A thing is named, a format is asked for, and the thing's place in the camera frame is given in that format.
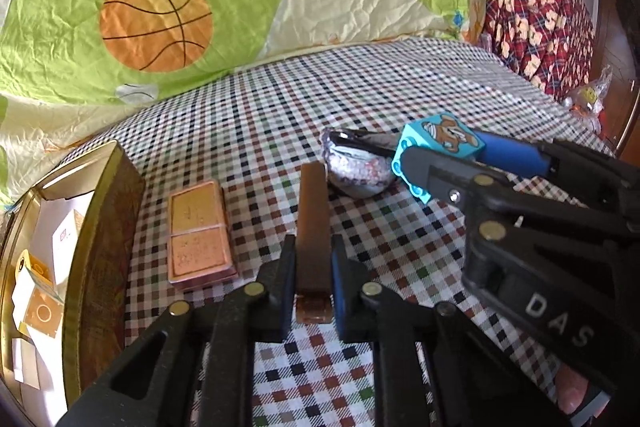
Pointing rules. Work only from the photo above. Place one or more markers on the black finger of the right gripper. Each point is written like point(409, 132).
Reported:
point(447, 178)

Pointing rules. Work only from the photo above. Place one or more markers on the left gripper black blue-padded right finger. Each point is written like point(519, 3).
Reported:
point(432, 366)

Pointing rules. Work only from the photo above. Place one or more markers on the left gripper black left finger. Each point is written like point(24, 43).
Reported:
point(195, 362)

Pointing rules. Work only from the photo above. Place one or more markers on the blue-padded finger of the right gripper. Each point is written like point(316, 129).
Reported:
point(524, 159)

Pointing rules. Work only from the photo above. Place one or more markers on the blue bear toy cube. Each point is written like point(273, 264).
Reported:
point(443, 133)

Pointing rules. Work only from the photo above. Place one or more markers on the brown rectangular bar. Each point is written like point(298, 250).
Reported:
point(313, 247)

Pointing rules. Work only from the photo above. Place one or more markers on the person's right hand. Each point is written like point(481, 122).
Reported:
point(571, 389)

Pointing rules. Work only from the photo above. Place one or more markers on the plastic wrapped toy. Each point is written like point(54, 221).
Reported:
point(586, 102)

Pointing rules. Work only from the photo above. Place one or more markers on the copper embossed tin box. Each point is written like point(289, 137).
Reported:
point(199, 251)

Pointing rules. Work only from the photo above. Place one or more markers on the red floral cushion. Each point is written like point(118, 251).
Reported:
point(549, 43)

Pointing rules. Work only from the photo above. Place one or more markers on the small white box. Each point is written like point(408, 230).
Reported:
point(25, 365)

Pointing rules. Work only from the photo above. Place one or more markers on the gold metal storage tin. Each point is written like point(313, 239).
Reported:
point(77, 327)

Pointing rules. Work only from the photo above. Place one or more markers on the white paper card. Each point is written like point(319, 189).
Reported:
point(64, 242)

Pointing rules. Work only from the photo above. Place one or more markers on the yellow face toy block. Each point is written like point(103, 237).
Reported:
point(34, 267)

